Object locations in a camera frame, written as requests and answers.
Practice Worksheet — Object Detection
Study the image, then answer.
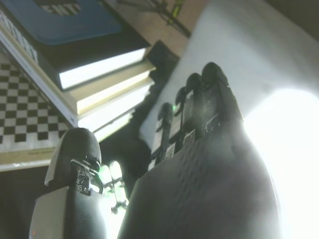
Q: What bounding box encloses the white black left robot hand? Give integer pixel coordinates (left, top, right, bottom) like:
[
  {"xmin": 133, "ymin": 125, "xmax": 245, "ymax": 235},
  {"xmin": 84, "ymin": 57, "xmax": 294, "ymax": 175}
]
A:
[{"xmin": 29, "ymin": 61, "xmax": 284, "ymax": 239}]

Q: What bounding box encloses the white book with cream pages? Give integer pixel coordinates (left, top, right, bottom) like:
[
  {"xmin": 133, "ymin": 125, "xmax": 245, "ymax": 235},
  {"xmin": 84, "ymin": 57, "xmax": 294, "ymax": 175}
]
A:
[{"xmin": 0, "ymin": 9, "xmax": 157, "ymax": 117}]

